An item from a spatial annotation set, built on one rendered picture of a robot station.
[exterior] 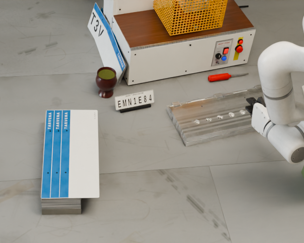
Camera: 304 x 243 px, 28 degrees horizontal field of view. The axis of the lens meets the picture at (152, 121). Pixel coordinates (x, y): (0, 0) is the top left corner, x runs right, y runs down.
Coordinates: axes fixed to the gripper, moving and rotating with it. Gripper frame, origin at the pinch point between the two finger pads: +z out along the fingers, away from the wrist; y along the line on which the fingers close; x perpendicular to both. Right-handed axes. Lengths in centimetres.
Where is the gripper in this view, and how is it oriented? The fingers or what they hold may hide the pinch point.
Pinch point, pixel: (251, 105)
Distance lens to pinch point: 221.5
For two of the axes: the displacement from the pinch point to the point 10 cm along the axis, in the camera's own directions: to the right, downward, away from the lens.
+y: -0.1, 8.3, 5.6
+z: -3.6, -5.3, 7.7
